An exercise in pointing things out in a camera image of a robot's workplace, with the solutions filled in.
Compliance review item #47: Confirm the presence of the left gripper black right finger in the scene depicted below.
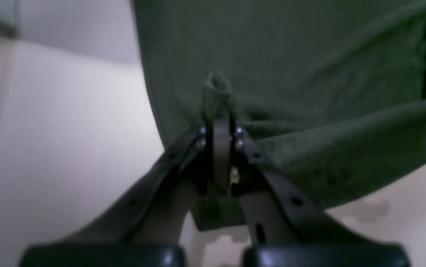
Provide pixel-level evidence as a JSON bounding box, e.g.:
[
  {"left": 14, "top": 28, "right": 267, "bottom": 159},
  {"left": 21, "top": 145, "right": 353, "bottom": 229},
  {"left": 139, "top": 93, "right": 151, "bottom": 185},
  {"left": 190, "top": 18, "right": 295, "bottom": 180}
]
[{"left": 230, "top": 119, "right": 368, "bottom": 245}]

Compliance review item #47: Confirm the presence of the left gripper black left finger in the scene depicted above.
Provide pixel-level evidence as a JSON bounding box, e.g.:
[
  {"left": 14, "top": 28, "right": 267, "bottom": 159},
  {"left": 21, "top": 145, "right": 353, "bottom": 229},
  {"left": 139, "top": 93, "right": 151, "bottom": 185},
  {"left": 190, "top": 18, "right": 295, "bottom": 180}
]
[{"left": 63, "top": 117, "right": 232, "bottom": 246}]

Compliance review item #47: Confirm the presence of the dark green t-shirt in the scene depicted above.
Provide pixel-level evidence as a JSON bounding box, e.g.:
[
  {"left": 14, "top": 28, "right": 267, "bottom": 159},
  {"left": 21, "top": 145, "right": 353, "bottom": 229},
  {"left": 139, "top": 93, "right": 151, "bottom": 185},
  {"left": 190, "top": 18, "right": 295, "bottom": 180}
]
[{"left": 132, "top": 0, "right": 426, "bottom": 231}]

